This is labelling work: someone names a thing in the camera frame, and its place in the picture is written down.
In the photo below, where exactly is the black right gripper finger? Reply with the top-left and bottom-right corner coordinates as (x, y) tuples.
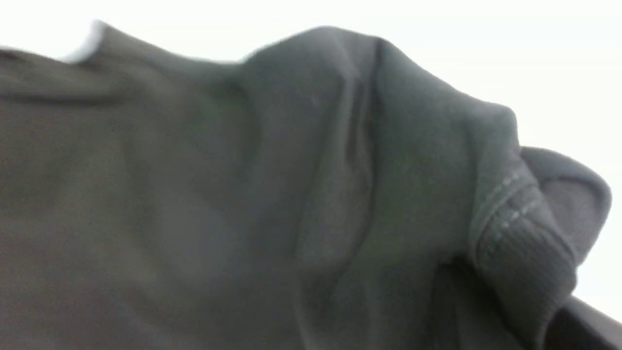
(544, 297), (622, 350)

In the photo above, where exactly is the dark gray long-sleeve top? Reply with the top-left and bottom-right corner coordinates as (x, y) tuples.
(0, 23), (611, 350)

